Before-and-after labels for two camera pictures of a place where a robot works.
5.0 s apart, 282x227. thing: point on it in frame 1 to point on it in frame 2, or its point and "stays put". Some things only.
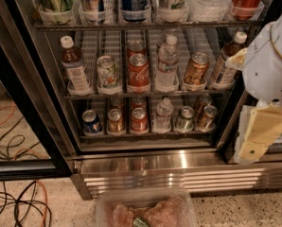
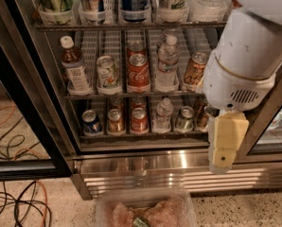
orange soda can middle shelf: (196, 70) stays put
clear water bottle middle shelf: (168, 59) stays put
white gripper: (267, 68) to (232, 89)
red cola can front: (138, 78) stays put
